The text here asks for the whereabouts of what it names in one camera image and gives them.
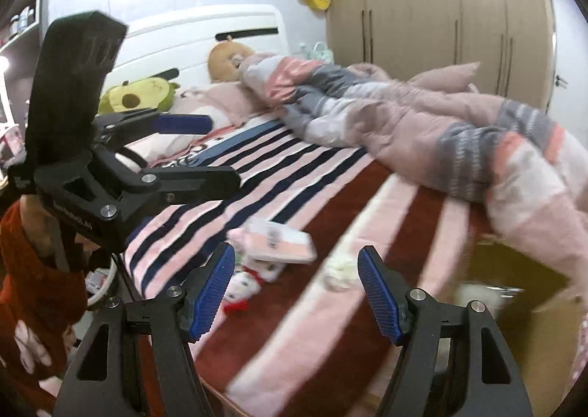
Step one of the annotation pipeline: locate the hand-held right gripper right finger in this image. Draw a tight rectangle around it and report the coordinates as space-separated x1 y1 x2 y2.
357 245 536 417

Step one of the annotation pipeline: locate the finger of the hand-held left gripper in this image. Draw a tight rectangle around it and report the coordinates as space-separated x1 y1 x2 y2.
112 147 243 221
93 107 215 145

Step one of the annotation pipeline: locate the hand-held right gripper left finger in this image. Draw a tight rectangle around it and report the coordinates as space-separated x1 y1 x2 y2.
53 241 236 417

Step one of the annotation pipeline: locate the person's left hand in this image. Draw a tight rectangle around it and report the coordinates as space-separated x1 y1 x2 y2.
19 194 57 259

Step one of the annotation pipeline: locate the white printed pillow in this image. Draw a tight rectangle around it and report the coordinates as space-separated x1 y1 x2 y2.
120 121 245 170

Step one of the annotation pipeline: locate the white red cat plush toy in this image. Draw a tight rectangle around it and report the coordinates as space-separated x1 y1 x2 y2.
221 254 282 314

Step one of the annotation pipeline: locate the pink pillow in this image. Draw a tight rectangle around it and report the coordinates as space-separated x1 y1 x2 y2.
177 81 260 128

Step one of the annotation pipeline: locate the small white crumpled cloth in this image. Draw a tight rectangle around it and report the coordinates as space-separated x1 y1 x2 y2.
324 251 363 293

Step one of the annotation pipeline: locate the green avocado plush toy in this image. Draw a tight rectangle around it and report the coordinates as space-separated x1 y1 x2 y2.
98 77 181 115

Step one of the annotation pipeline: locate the brown bear plush toy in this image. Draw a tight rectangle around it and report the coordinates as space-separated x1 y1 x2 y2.
208 41 255 83

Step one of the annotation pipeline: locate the pink white folded cloth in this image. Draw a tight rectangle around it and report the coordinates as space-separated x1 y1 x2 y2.
239 219 319 265

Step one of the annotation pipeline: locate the white bed headboard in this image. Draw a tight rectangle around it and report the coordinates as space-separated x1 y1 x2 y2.
110 4 291 94

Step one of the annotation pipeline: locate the pink striped blanket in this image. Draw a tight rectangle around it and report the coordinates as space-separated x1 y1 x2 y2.
123 116 499 417

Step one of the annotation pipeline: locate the green white plastic bag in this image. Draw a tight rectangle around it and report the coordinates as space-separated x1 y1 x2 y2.
298 41 334 65

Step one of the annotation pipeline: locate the brown cardboard box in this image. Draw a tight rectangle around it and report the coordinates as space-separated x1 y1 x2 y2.
452 233 588 417

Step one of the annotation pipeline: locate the pink grey patchwork quilt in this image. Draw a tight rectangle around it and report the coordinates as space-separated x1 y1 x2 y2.
238 53 588 308

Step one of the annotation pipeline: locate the beige wooden wardrobe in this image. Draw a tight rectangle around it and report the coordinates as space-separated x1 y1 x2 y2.
320 0 557 112

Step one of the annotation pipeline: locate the white plastic ring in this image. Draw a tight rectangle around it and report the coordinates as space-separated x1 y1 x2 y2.
85 255 119 308

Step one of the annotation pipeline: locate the wall shelf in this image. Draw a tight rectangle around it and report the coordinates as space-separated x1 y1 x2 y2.
0 0 46 57

